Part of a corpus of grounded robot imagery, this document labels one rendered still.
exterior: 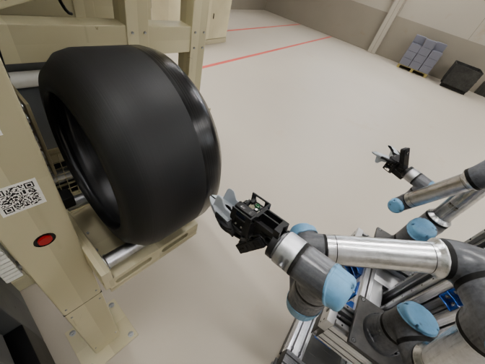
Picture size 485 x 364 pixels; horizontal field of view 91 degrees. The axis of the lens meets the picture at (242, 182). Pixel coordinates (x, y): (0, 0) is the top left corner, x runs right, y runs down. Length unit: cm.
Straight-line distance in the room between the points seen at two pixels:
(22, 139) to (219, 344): 147
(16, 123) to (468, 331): 96
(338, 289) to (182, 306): 138
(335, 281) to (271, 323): 138
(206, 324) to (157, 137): 139
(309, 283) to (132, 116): 46
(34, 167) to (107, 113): 18
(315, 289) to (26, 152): 59
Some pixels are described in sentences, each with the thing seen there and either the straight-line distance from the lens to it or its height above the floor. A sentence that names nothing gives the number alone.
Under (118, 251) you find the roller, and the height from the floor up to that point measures 92.
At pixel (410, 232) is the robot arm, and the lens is 144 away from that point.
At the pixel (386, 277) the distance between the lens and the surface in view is 158.
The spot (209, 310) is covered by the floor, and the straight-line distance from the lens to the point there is 177.
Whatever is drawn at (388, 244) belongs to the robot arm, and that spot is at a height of 126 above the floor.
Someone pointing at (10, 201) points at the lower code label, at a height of 122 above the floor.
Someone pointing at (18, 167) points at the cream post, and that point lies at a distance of 62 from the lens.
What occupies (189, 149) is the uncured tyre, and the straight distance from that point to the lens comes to 58.
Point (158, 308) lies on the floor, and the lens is 176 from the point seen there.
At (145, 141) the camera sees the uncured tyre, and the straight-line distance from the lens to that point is 53.
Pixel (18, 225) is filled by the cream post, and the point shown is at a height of 114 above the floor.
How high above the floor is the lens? 167
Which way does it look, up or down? 43 degrees down
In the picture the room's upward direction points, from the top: 18 degrees clockwise
